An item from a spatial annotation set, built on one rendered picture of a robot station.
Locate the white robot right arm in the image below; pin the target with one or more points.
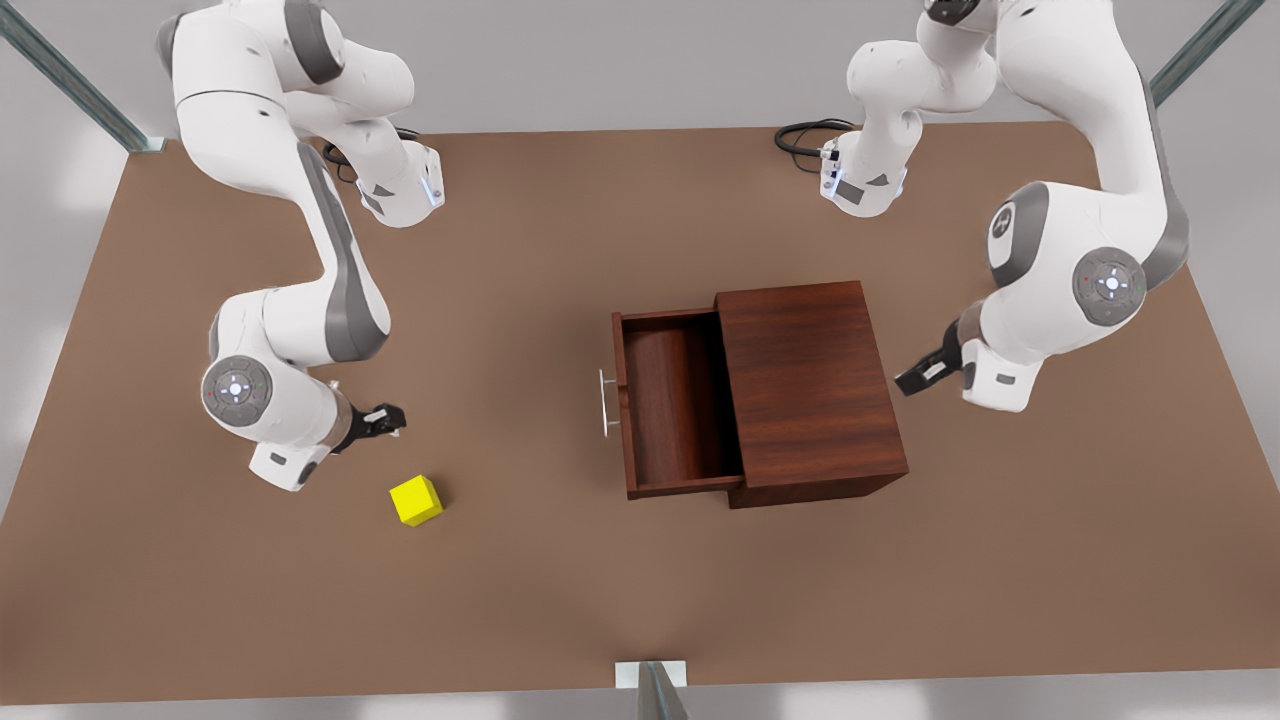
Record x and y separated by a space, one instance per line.
330 260

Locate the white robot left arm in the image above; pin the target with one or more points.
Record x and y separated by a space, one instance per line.
1080 250

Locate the yellow cube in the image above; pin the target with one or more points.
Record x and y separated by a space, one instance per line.
416 500

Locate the dark wooden cabinet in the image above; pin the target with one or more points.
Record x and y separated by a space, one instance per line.
810 390

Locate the silver frame post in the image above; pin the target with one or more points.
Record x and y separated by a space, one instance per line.
655 690
70 75
1200 45

